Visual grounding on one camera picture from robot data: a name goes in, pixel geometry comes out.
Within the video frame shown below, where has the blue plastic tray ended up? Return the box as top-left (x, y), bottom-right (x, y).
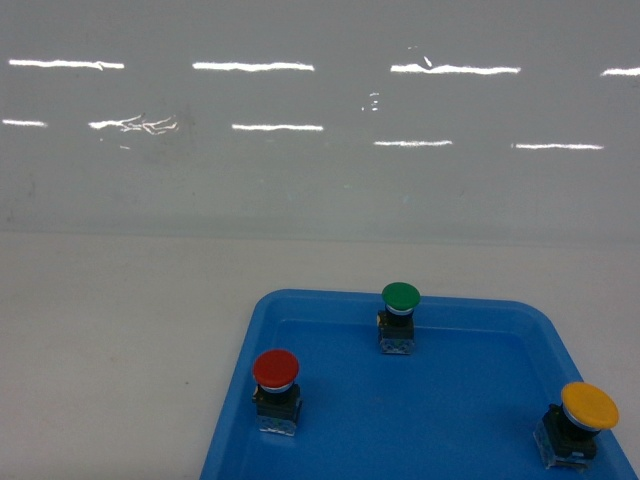
top-left (199, 288), bottom-right (639, 480)

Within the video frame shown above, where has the white glossy board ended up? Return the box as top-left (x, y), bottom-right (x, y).
top-left (1, 1), bottom-right (639, 246)

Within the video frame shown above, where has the yellow mushroom push button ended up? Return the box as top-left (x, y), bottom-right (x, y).
top-left (533, 381), bottom-right (619, 471)

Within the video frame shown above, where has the red mushroom push button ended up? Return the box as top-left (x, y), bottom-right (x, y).
top-left (252, 349), bottom-right (303, 436)

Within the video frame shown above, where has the green mushroom push button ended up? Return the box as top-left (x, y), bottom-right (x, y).
top-left (376, 282), bottom-right (420, 355)

